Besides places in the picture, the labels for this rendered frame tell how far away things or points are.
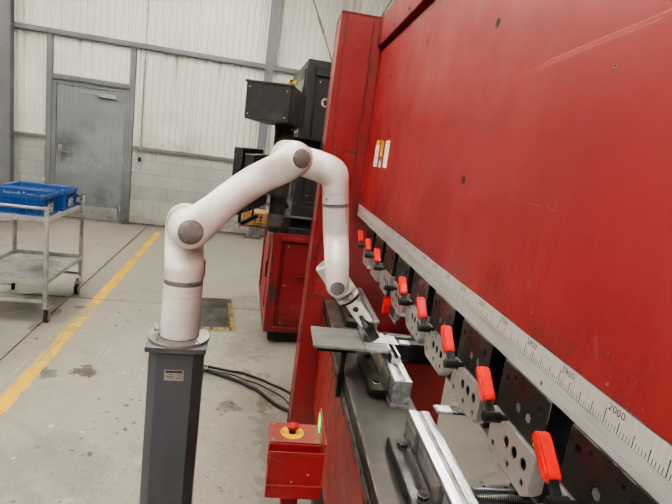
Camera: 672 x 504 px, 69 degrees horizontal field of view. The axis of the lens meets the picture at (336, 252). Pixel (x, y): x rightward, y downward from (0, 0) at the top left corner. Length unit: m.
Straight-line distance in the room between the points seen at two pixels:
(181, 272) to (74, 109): 7.61
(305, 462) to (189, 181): 7.55
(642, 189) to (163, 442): 1.50
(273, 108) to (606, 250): 2.16
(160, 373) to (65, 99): 7.70
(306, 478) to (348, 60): 1.85
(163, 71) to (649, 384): 8.52
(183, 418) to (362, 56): 1.79
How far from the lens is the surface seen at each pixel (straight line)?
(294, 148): 1.50
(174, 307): 1.58
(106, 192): 8.98
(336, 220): 1.63
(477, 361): 1.01
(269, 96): 2.67
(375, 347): 1.75
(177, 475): 1.82
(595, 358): 0.71
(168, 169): 8.79
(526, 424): 0.85
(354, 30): 2.58
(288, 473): 1.53
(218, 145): 8.69
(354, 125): 2.52
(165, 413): 1.70
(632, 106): 0.72
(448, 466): 1.27
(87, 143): 8.99
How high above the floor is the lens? 1.64
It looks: 11 degrees down
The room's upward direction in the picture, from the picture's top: 8 degrees clockwise
